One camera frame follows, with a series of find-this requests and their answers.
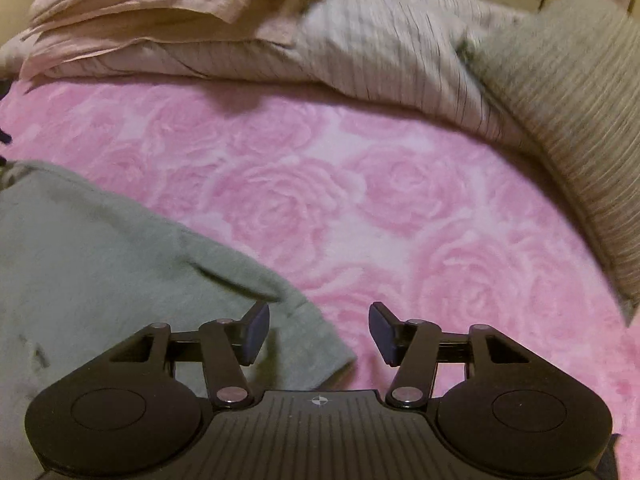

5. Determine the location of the grey sweatshirt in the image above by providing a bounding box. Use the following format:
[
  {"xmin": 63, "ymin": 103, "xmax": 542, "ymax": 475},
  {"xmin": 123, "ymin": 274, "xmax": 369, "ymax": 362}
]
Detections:
[{"xmin": 1, "ymin": 160, "xmax": 355, "ymax": 479}]

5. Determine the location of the pink rose blanket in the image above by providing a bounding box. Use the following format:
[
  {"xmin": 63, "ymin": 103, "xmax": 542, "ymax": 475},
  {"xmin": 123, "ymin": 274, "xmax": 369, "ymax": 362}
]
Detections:
[{"xmin": 0, "ymin": 77, "xmax": 640, "ymax": 461}]

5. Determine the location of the grey knitted cushion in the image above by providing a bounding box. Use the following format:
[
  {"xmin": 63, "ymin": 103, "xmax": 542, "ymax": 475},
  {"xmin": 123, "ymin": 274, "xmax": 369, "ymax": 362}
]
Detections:
[{"xmin": 460, "ymin": 0, "xmax": 639, "ymax": 322}]

